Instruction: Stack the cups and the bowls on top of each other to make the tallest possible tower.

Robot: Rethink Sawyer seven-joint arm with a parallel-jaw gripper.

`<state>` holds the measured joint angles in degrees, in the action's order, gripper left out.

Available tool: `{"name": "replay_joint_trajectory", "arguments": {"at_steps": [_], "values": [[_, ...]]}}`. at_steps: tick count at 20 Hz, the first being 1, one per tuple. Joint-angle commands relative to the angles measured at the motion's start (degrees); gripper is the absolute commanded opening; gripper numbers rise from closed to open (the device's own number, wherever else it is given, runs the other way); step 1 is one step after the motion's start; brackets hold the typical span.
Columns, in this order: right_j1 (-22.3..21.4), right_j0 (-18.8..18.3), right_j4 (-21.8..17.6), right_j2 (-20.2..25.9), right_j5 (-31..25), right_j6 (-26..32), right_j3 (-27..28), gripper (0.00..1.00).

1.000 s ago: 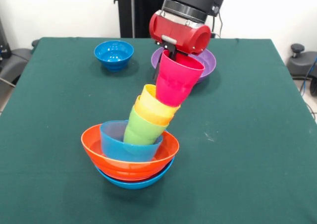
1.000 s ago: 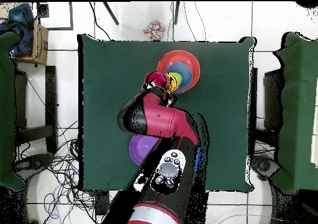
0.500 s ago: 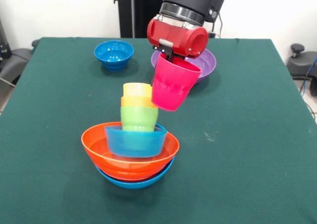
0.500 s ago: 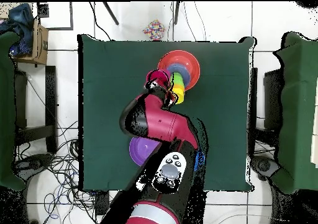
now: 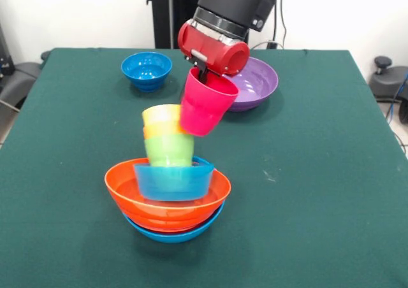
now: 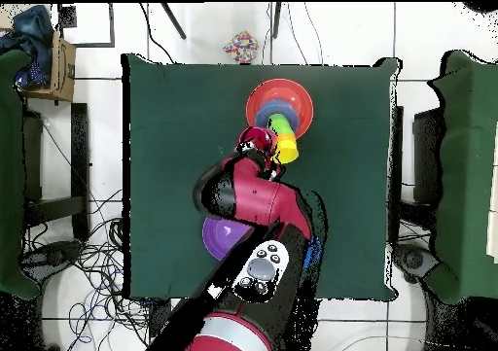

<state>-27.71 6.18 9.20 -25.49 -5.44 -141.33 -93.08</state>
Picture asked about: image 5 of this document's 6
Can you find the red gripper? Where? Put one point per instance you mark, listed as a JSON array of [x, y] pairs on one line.
[[213, 53]]

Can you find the yellow plastic cup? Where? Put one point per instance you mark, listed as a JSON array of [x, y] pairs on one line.
[[161, 116]]

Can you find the small dark blue bowl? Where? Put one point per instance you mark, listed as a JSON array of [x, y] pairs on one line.
[[146, 71]]

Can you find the large light blue bowl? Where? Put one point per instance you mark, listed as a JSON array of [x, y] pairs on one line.
[[172, 238]]

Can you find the purple plastic bowl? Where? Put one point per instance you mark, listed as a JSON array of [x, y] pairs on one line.
[[258, 84]]

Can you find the dark green tablecloth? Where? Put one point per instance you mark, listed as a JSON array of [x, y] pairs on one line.
[[63, 205]]

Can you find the small light blue bowl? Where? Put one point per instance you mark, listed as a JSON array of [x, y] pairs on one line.
[[173, 183]]

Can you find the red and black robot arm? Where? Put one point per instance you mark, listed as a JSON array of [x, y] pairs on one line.
[[232, 7]]

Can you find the small orange-red bowl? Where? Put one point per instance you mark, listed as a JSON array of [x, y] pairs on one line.
[[172, 233]]

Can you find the black equipment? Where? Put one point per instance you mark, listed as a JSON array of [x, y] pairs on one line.
[[4, 52]]

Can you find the wide orange-red bowl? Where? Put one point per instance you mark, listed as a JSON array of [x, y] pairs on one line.
[[169, 214]]

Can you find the orange plastic cup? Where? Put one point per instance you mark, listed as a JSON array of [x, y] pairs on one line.
[[162, 131]]

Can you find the green plastic cup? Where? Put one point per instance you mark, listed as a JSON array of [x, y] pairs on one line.
[[169, 151]]

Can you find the pink plastic cup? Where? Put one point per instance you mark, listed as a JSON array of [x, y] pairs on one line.
[[204, 109]]

